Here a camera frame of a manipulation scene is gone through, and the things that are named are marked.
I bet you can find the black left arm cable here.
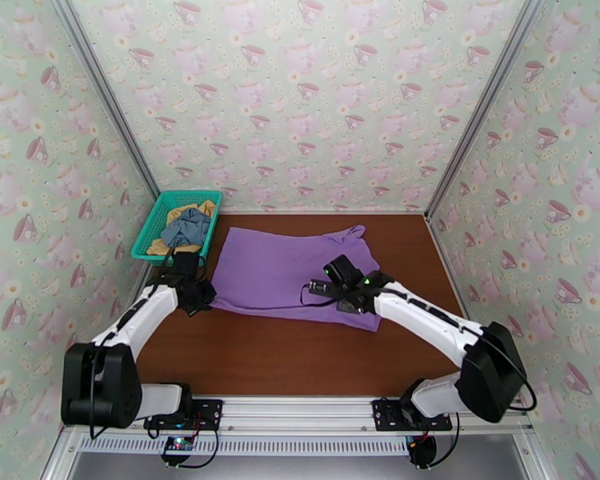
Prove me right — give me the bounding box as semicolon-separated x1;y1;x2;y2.
87;246;176;441

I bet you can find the black base wire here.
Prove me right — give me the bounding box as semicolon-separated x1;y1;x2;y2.
147;427;221;470
427;410;463;467

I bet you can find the teal plastic mesh basket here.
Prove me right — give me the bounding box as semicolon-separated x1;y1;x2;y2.
130;190;224;269

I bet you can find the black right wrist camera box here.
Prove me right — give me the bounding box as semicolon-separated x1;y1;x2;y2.
323;254;366;290

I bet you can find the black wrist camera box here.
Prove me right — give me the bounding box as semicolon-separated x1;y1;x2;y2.
172;253;203;280
323;254;366;290

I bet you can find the perforated metal cable tray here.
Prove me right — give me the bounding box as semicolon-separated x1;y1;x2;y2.
77;435;415;458

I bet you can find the blue-grey t-shirt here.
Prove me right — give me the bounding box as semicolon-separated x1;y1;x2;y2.
159;209;213;250

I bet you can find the tan yellow garment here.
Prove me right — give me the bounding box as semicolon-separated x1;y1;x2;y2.
146;199;217;256

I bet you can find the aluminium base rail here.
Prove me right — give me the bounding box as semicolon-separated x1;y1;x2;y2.
62;394;537;436

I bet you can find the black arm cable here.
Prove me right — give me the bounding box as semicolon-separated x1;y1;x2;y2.
87;246;176;441
298;286;538;414

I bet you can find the purple t-shirt with white print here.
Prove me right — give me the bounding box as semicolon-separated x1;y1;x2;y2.
209;224;382;334

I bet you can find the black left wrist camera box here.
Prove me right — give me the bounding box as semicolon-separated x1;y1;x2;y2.
172;253;203;280

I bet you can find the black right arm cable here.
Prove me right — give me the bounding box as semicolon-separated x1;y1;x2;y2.
298;286;538;414

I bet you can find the aluminium frame post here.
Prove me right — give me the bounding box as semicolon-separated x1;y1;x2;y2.
423;0;552;222
47;0;162;201

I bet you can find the small controller board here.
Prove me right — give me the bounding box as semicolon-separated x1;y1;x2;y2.
406;435;438;469
161;435;195;469

